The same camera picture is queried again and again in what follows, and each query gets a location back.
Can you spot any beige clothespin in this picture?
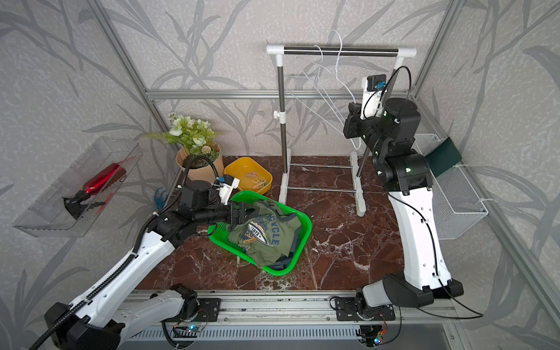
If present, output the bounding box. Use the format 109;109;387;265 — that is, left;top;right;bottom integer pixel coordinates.
245;172;268;190

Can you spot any green tank top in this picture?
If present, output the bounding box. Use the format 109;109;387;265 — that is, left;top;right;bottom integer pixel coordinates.
227;200;302;268

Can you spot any navy blue tank top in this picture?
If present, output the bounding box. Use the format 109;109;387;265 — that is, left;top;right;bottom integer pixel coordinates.
268;252;294;271

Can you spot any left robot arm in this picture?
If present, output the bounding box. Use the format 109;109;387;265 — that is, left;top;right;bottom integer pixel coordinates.
31;172;257;349

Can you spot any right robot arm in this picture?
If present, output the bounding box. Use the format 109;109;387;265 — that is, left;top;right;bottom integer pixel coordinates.
344;66;464;316

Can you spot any green plastic basket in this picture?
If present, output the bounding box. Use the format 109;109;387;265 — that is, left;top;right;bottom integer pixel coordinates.
209;191;312;277

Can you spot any metal clothes rack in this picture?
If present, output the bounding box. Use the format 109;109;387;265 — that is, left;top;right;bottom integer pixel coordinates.
266;44;417;217

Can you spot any yellow plastic tray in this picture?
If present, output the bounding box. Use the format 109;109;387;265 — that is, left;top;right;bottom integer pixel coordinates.
224;157;273;195

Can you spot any potted artificial flower plant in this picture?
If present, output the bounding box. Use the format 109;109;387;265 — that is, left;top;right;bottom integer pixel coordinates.
147;112;224;183

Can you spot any red spray bottle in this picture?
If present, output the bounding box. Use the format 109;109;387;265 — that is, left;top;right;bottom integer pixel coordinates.
63;163;127;220

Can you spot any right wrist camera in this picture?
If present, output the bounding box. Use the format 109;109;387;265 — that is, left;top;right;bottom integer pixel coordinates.
360;74;386;120

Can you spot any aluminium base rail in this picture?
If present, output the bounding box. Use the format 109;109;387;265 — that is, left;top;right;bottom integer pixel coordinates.
118;290;458;326

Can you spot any white wire mesh basket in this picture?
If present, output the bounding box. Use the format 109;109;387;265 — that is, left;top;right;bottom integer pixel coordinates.
413;134;488;240

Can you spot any clear plastic wall shelf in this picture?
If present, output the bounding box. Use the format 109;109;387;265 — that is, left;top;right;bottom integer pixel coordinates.
13;137;143;238

